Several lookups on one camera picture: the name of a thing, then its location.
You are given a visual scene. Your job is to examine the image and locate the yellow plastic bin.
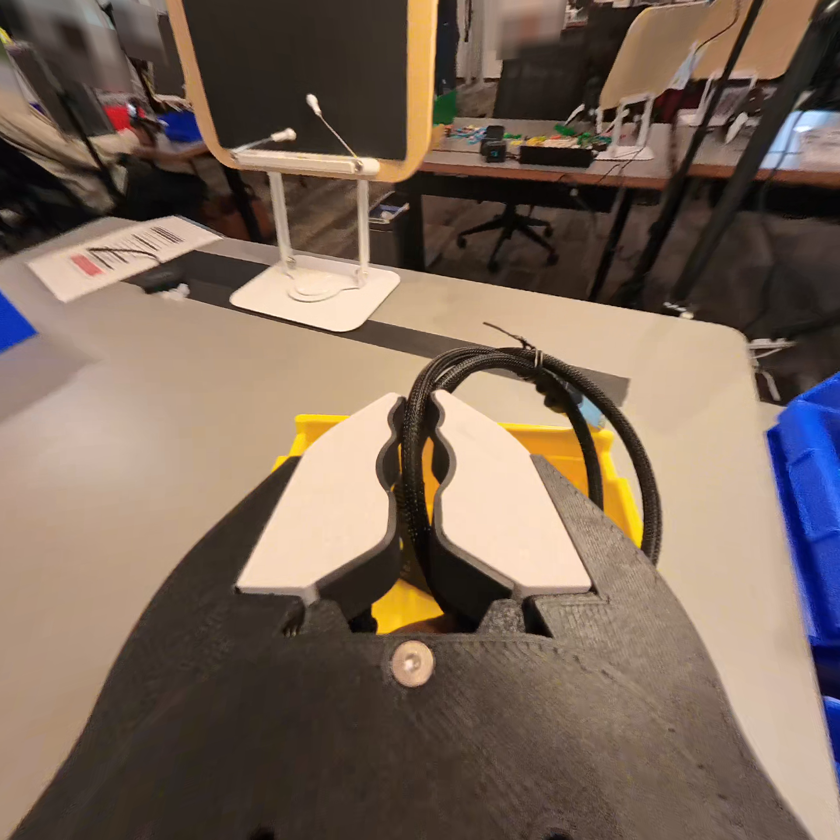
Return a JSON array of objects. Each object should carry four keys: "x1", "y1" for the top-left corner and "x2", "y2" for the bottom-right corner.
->
[{"x1": 272, "y1": 413, "x2": 644, "y2": 634}]

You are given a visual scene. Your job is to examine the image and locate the wood-framed black panel stand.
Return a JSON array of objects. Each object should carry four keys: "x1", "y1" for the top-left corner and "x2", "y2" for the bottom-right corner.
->
[{"x1": 167, "y1": 0, "x2": 439, "y2": 332}]

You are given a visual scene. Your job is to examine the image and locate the white printed paper sheet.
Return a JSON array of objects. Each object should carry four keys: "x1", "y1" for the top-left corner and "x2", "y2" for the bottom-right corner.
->
[{"x1": 28, "y1": 215, "x2": 223, "y2": 304}]

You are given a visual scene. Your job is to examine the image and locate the beige panel on white stand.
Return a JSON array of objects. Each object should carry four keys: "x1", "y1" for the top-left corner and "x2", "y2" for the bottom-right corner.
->
[
  {"x1": 696, "y1": 0, "x2": 828, "y2": 126},
  {"x1": 597, "y1": 0, "x2": 723, "y2": 161}
]

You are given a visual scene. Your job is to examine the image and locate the long black box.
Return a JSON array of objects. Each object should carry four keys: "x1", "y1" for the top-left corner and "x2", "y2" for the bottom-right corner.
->
[{"x1": 518, "y1": 144, "x2": 597, "y2": 168}]

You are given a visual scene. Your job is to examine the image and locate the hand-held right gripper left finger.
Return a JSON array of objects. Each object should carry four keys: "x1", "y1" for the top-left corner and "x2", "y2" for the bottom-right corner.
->
[{"x1": 235, "y1": 392, "x2": 404, "y2": 621}]

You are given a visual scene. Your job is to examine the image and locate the black usb hub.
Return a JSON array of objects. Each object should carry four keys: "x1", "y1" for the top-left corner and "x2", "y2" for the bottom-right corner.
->
[{"x1": 88, "y1": 244, "x2": 183, "y2": 294}]

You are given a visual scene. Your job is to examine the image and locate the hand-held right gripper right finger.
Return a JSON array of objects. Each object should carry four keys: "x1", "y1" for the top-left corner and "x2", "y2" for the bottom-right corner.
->
[{"x1": 428, "y1": 390, "x2": 595, "y2": 623}]

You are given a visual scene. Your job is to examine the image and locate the black tripod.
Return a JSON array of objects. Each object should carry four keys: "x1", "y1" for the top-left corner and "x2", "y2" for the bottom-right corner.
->
[{"x1": 587, "y1": 0, "x2": 840, "y2": 309}]

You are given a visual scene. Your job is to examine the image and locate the black braided cable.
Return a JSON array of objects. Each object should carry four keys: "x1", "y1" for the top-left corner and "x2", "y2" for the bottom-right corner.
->
[{"x1": 397, "y1": 322, "x2": 664, "y2": 592}]

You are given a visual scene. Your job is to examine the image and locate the long wooden table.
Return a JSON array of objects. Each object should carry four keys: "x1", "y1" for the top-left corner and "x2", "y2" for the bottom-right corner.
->
[{"x1": 394, "y1": 118, "x2": 840, "y2": 193}]

